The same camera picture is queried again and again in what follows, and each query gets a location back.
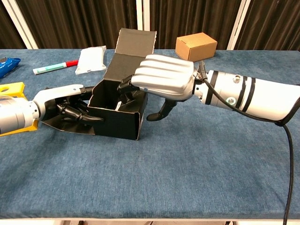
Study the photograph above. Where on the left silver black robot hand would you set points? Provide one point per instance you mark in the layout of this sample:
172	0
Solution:
54	96

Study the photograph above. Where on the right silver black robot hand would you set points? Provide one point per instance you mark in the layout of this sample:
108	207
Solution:
164	75

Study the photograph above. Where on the black paper box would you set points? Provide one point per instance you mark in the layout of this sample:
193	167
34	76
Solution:
117	126

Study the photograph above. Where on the brown cardboard box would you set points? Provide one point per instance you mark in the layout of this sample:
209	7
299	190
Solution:
195	48

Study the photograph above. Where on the green red marker pen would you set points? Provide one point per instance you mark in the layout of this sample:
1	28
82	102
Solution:
51	68

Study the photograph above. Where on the yellow test tube rack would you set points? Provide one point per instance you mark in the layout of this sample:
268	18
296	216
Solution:
14	87

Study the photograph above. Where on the white plastic packet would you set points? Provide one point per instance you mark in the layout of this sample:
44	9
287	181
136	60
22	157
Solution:
91	59

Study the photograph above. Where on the blue cookie packet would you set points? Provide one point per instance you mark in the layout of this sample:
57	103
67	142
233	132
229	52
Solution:
7	66

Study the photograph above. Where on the blue table mat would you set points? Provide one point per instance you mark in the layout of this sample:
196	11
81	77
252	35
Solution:
164	175

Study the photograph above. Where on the white aluminium frame post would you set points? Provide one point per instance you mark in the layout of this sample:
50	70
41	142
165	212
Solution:
239	23
20	23
143	14

